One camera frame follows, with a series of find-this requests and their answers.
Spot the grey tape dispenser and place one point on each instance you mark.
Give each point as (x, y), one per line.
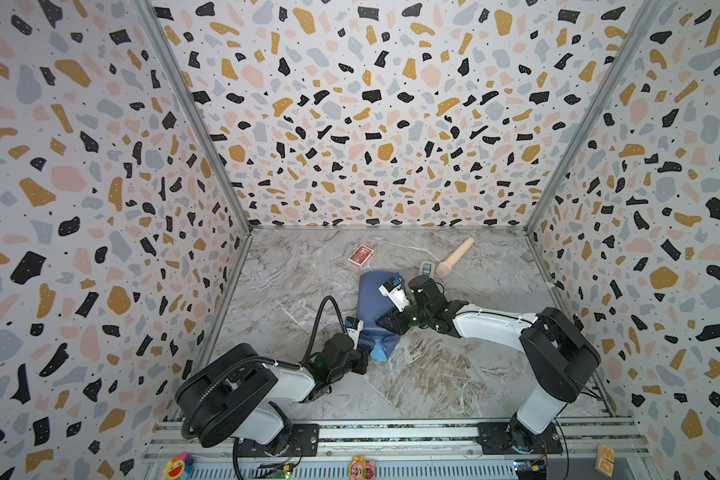
(427, 268)

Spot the wooden letter block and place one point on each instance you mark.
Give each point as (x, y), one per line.
(605, 460)

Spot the beige microphone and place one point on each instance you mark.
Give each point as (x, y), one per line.
(444, 268)

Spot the aluminium corner post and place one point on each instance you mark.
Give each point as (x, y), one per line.
(145, 13)
(647, 13)

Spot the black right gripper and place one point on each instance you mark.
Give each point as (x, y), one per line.
(390, 319)

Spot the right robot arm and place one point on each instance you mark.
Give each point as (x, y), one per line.
(561, 358)

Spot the blue wrapping paper sheet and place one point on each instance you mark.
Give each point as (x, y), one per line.
(371, 307)

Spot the red playing card box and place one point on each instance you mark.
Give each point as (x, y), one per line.
(361, 255)

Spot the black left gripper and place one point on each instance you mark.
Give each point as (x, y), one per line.
(360, 356)

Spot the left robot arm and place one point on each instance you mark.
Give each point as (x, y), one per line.
(236, 395)

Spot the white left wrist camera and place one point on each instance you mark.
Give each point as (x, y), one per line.
(354, 327)

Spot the aluminium right corner post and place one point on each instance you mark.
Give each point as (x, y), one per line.
(647, 13)

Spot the colourful smiley toy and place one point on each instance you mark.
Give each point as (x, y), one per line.
(179, 467)

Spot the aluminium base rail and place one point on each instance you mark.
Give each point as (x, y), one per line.
(415, 449)

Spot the aluminium left corner post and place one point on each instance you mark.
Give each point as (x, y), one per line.
(145, 13)

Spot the pink yellow figure toy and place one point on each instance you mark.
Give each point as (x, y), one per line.
(362, 469)

